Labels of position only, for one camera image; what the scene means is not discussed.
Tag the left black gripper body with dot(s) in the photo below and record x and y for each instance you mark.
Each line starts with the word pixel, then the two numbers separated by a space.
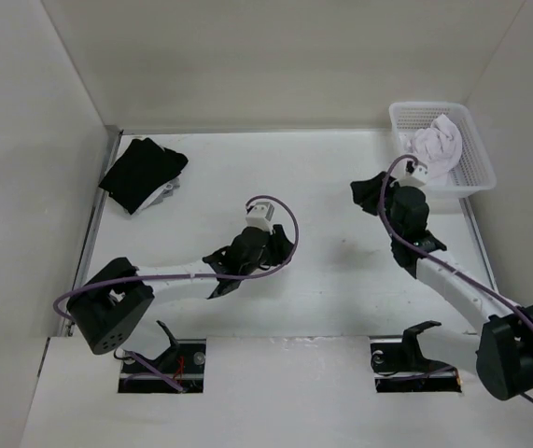
pixel 251 267

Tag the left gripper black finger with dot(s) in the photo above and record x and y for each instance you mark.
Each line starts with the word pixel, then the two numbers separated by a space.
pixel 272 261
pixel 279 244

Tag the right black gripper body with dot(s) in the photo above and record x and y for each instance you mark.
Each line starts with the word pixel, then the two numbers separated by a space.
pixel 392 198

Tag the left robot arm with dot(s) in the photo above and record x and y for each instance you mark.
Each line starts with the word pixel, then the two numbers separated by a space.
pixel 110 308

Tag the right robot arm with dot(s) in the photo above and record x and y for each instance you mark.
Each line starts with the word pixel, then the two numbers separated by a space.
pixel 500 352

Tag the folded grey white tank top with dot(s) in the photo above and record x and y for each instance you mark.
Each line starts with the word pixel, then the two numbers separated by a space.
pixel 159 195

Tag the folded black tank top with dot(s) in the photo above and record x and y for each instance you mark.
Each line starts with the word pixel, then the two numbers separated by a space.
pixel 141 169

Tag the white plastic basket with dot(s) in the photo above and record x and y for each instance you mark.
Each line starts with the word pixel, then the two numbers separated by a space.
pixel 474 172

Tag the right metal table rail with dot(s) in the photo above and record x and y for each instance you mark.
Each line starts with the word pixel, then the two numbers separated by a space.
pixel 477 238

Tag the metal table rail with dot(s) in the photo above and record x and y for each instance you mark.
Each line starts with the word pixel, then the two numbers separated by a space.
pixel 477 238
pixel 114 134

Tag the left metal table rail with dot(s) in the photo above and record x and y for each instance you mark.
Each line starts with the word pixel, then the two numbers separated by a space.
pixel 114 134

